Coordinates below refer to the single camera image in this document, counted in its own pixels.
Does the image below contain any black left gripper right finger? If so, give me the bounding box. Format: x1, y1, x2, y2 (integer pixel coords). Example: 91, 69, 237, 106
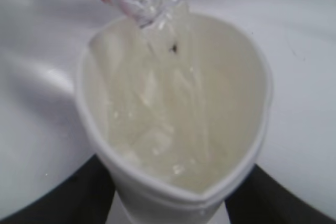
225, 165, 335, 223

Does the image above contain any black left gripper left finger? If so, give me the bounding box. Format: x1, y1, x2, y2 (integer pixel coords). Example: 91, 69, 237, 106
1, 156, 115, 223

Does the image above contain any white paper cup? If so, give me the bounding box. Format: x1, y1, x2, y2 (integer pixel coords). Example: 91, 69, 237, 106
75, 14, 272, 223

